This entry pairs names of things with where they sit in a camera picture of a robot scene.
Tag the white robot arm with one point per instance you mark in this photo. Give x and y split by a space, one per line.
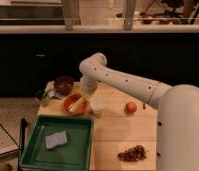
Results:
177 142

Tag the dark brown bowl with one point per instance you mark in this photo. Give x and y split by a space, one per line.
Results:
64 84

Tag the yellow banana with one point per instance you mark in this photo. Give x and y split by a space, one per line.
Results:
73 107

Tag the orange red bowl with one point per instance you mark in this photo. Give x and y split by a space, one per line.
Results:
70 100

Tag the bunch of dark grapes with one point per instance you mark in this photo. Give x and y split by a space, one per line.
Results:
133 154

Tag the white cup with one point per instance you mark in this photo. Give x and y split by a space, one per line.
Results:
97 106

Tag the orange fruit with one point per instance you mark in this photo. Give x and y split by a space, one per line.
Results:
130 107

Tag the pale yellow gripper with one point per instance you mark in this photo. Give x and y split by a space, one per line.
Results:
87 88

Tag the black office chair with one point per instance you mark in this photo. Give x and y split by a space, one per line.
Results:
177 8

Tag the green plastic tray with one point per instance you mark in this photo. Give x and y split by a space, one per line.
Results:
73 156

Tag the blue grey sponge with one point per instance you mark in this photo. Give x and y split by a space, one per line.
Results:
56 139

